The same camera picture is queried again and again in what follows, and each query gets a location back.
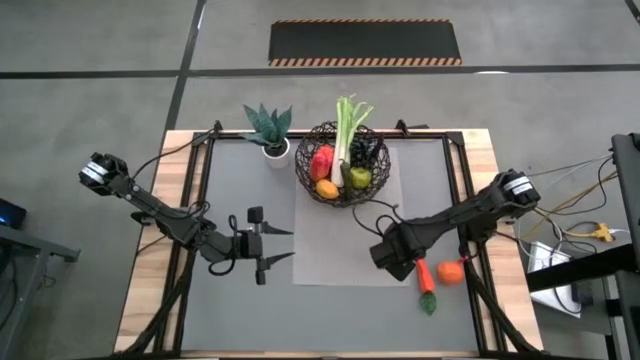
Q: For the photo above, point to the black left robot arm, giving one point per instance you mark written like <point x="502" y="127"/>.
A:
<point x="165" y="220"/>

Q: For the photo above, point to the black desk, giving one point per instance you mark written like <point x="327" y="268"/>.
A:
<point x="570" y="272"/>

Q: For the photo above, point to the orange fruit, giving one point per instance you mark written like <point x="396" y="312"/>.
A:
<point x="450" y="273"/>

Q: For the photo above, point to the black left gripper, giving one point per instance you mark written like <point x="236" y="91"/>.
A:
<point x="250" y="245"/>

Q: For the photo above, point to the red carrot with green leaves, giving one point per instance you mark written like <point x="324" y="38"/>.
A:
<point x="425" y="282"/>

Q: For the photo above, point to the red bell pepper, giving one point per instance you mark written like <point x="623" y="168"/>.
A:
<point x="320" y="167"/>

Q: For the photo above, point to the yellow orange mango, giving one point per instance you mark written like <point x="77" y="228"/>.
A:
<point x="327" y="190"/>

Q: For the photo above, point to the grey woven placemat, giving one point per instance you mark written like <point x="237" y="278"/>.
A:
<point x="350" y="240"/>

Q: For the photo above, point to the dark device with blue light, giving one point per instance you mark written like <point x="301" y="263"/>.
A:
<point x="11" y="212"/>

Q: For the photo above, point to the black hazard-striped floor mat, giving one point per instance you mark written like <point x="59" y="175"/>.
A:
<point x="365" y="42"/>

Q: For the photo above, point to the green plant in white pot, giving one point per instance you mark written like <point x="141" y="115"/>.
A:
<point x="270" y="127"/>

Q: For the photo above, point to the white green leek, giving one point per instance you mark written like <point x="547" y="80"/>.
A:
<point x="342" y="135"/>

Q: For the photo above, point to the black grapes bunch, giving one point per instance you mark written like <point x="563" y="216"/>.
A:
<point x="361" y="150"/>

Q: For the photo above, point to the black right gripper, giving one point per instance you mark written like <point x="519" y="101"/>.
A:
<point x="402" y="269"/>

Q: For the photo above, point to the grey desk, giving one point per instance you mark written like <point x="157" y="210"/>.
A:
<point x="30" y="245"/>

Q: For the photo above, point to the yellow-green apple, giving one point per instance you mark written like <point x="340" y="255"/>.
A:
<point x="360" y="178"/>

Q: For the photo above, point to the small red tag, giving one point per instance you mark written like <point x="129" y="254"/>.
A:
<point x="462" y="259"/>

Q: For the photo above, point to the black aluminium table frame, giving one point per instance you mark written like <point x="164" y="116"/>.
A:
<point x="479" y="325"/>

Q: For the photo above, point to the yellow power splitter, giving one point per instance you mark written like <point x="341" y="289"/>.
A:
<point x="602" y="232"/>

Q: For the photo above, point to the white box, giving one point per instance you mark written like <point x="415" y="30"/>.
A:
<point x="550" y="270"/>

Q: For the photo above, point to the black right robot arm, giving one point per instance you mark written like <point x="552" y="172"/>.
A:
<point x="465" y="210"/>

